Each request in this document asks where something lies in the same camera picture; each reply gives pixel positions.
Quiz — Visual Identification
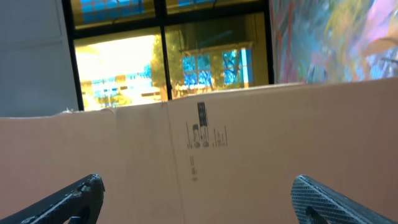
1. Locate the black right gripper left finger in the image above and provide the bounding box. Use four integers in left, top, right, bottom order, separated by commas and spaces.
1, 174, 105, 224

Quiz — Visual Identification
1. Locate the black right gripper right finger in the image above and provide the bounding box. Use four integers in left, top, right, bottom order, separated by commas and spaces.
290, 175, 395, 224

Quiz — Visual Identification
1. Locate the brown cardboard barrier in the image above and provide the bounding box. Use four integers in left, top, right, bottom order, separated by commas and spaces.
1, 78, 397, 223

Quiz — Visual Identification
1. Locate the black framed window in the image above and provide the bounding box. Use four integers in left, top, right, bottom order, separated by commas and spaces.
62, 0, 274, 111

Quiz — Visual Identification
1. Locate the colourful wall mural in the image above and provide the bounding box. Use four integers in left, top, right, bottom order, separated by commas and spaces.
269, 0, 397, 83

